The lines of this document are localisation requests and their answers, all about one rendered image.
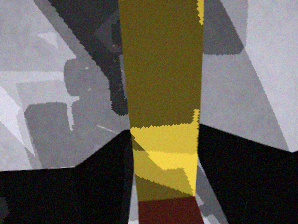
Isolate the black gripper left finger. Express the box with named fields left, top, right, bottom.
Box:
left=0, top=129, right=134, bottom=224

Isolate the yellow bar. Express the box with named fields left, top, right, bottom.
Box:
left=118, top=0, right=204, bottom=224

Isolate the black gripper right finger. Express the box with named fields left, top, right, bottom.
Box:
left=197, top=124, right=298, bottom=224

